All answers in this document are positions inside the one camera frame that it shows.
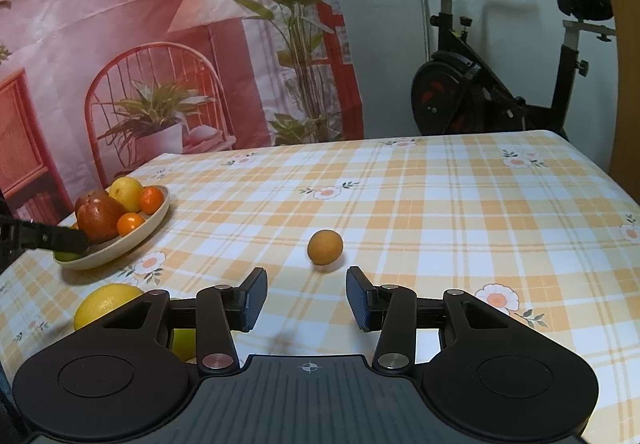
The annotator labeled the green apple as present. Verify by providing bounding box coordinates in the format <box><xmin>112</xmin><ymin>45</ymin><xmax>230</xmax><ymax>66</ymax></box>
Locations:
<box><xmin>53</xmin><ymin>251</ymin><xmax>86</xmax><ymax>262</ymax></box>

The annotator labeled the yellow-green apple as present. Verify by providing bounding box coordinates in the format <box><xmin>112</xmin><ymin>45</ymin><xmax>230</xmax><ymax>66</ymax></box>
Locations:
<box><xmin>170</xmin><ymin>328</ymin><xmax>196</xmax><ymax>362</ymax></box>

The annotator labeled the small orange mandarin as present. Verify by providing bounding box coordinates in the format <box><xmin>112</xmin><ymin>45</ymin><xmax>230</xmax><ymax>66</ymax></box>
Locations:
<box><xmin>116</xmin><ymin>212</ymin><xmax>145</xmax><ymax>237</ymax></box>

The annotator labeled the black exercise bike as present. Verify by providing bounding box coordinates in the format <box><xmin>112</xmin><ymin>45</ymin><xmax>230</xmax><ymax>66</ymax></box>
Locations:
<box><xmin>410</xmin><ymin>0</ymin><xmax>618</xmax><ymax>148</ymax></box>

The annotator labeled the yellow lemon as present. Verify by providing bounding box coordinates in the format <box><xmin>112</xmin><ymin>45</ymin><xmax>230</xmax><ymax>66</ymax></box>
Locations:
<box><xmin>74</xmin><ymin>283</ymin><xmax>143</xmax><ymax>330</ymax></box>
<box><xmin>107</xmin><ymin>176</ymin><xmax>143</xmax><ymax>213</ymax></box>

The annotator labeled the beige round plate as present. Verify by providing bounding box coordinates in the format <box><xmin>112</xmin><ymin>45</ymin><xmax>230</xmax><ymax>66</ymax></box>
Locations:
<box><xmin>53</xmin><ymin>185</ymin><xmax>170</xmax><ymax>271</ymax></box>

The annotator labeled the wooden door panel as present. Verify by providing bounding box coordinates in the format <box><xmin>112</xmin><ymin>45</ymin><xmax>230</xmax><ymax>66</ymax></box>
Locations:
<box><xmin>610</xmin><ymin>0</ymin><xmax>639</xmax><ymax>199</ymax></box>

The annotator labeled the orange plaid tablecloth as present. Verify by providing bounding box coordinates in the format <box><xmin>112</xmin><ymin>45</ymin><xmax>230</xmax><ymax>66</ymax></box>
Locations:
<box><xmin>1</xmin><ymin>132</ymin><xmax>639</xmax><ymax>443</ymax></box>

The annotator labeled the dark red apple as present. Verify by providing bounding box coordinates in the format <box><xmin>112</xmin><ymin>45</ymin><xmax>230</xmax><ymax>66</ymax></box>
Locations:
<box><xmin>75</xmin><ymin>189</ymin><xmax>108</xmax><ymax>212</ymax></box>

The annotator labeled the large red apple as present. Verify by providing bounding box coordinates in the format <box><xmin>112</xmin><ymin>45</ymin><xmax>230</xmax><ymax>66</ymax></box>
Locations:
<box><xmin>75</xmin><ymin>196</ymin><xmax>125</xmax><ymax>245</ymax></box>

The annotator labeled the small brown round fruit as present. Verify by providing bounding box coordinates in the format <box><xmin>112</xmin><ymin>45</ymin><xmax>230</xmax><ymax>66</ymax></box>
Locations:
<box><xmin>307</xmin><ymin>229</ymin><xmax>344</xmax><ymax>266</ymax></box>

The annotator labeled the printed pink backdrop cloth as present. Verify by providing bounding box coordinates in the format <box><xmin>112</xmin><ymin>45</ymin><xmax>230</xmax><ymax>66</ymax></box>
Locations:
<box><xmin>1</xmin><ymin>0</ymin><xmax>363</xmax><ymax>224</ymax></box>

